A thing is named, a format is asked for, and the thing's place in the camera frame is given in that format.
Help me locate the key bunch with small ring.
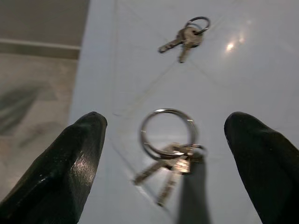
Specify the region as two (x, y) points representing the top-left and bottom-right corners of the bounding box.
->
(158, 16), (211, 63)

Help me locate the grey key fob strap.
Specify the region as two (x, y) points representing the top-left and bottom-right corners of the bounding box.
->
(179, 151), (212, 224)

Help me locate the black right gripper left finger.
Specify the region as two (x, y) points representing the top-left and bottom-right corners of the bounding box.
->
(0, 111), (108, 224)

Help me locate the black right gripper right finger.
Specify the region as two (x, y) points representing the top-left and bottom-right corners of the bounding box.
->
(224, 111), (299, 224)

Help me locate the key bunch with large ring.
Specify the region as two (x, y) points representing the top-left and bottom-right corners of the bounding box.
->
(133, 108), (207, 207)

